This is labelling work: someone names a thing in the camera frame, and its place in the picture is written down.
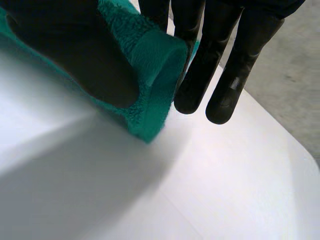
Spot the teal towel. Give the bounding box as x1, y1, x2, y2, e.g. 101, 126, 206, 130
0, 0, 201, 145

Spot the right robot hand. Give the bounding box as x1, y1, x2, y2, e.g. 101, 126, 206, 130
0, 0, 307, 125

